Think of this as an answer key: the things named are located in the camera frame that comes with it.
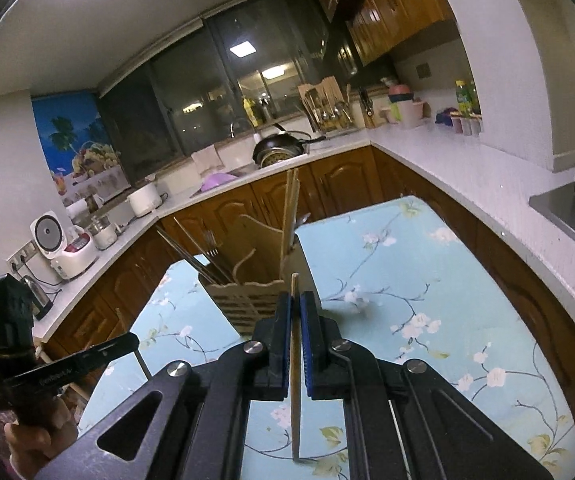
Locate fork in holder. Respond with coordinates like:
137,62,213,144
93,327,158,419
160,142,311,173
202,230,226,272

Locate person's left hand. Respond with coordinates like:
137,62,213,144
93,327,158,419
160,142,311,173
4,398,78,479

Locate white pot cooker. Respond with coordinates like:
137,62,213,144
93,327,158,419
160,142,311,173
127,182,164,218

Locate green drink bottle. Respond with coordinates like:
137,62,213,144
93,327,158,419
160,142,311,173
455,79,474,117

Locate floral blue tablecloth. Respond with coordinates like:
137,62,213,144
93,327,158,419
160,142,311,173
79,197,575,479

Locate hanging dish towel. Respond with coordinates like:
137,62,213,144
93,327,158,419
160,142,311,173
191,145,224,177

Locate tropical fruit poster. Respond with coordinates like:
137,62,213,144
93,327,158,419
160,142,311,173
31,91,130,207

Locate steel electric kettle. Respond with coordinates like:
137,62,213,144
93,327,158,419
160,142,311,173
20,275,53,321

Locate wooden chopstick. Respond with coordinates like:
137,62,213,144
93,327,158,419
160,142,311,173
286,168,301,256
280,169,296,275
289,273,301,462
173,218,232,285

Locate purple cutting board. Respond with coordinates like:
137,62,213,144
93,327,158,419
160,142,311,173
193,172,237,196

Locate counter utensil rack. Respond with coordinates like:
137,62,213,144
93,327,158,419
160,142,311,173
297,76,355,134

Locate lower wooden cabinets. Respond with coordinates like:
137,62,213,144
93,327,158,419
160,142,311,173
45,146,575,418

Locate spoon in holder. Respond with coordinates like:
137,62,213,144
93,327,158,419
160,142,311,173
294,212,311,230

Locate pink and white containers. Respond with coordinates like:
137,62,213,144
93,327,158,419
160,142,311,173
379,81,426,129

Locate black wok pan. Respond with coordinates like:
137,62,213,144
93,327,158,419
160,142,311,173
252,122,327,167

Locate small white steel pot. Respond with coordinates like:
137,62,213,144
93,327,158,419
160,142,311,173
89,216,118,250

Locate metal chopstick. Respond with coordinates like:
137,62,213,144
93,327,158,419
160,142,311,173
156,226,221,285

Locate kitchen window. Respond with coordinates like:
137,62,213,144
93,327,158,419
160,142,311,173
98,0,329,183

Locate wooden utensil holder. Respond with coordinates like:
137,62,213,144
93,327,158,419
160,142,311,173
198,214,318,336

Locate fork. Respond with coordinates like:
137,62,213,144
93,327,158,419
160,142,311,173
114,306,153,380
202,230,226,272

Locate white rice cooker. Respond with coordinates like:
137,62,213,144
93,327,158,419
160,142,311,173
30,211,100,281

